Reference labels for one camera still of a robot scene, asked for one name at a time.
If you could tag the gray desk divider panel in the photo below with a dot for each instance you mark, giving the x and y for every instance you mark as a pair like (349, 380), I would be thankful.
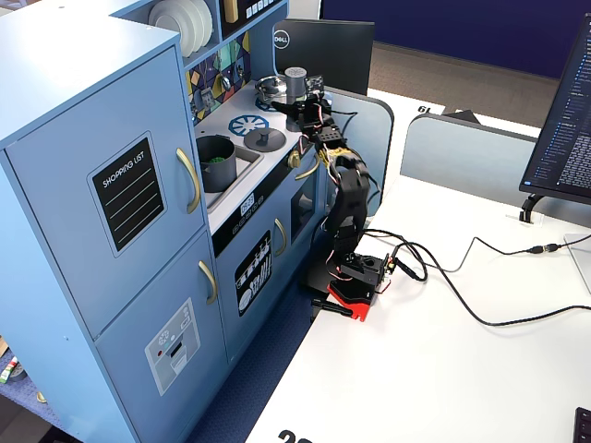
(369, 129)
(461, 157)

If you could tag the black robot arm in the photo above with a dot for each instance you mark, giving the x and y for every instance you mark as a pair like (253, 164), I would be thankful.
(351, 194)

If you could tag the steel pot with lid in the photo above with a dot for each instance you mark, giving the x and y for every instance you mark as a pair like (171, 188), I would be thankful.
(270, 87)

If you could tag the gray cooking pot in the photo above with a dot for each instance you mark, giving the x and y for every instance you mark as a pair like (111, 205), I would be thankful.
(219, 177)

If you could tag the monitor showing code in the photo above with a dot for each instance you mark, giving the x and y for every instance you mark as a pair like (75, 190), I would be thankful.
(568, 138)

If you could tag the red and black robot base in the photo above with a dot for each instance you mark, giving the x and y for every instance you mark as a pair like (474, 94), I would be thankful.
(351, 300)

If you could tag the gray pot lid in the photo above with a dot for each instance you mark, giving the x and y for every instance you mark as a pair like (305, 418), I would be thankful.
(272, 140)

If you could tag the blue toy kitchen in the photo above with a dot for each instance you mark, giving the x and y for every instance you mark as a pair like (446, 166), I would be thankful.
(69, 115)

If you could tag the gold stove knob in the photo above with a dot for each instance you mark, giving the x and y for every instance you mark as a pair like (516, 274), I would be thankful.
(293, 160)

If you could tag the wooden block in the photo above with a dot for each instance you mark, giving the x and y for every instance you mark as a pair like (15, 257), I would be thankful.
(231, 10)

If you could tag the black table clamp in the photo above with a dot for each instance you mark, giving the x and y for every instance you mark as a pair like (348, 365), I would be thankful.
(330, 307)

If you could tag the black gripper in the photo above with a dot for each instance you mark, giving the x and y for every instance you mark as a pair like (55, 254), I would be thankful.
(296, 110)

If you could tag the black folded card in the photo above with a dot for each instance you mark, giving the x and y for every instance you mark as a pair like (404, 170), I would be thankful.
(464, 116)

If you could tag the white plate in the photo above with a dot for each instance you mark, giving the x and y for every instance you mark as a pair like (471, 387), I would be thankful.
(211, 18)
(204, 23)
(173, 23)

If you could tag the green toy peas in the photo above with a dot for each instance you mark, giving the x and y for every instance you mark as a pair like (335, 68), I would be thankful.
(216, 159)

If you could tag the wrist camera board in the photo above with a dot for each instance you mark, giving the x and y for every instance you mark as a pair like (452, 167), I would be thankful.
(316, 83)

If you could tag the black Dell monitor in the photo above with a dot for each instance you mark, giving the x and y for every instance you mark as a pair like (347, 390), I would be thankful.
(332, 55)

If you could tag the gray salt shaker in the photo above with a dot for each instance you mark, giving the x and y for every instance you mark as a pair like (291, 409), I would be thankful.
(295, 85)

